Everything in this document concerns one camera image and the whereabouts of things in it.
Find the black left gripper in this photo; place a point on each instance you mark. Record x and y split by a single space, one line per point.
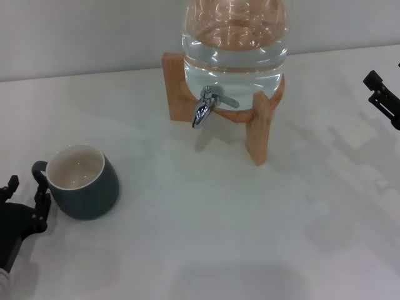
14 225

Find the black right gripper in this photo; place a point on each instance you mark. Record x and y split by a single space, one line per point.
397 117

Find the dark teal ceramic cup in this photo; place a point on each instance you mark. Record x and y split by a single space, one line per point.
93 200

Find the chrome faucet tap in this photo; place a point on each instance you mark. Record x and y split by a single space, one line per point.
201 112

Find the glass water dispenser jar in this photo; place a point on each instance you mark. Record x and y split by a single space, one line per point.
234 62

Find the wooden dispenser stand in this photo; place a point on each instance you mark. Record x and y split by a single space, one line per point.
175 93

